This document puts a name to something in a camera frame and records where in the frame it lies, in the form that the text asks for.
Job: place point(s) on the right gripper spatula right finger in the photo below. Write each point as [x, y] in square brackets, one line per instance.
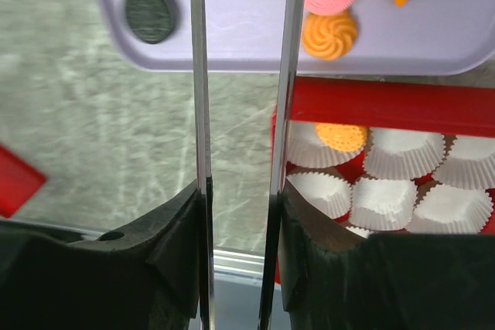
[288, 70]

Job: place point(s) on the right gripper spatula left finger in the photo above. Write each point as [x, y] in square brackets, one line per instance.
[203, 162]

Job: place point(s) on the orange round cookie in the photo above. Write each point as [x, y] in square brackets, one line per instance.
[342, 137]

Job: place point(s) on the red cookie tin box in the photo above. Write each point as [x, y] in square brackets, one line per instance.
[420, 261]

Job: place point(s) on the orange swirl cookie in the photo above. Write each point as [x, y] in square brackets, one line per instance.
[329, 37]

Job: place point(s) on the black round cookie on tray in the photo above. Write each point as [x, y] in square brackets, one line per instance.
[151, 21]

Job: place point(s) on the red tin lid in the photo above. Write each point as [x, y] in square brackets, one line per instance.
[19, 182]

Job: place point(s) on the aluminium rail frame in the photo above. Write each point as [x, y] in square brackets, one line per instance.
[238, 266]

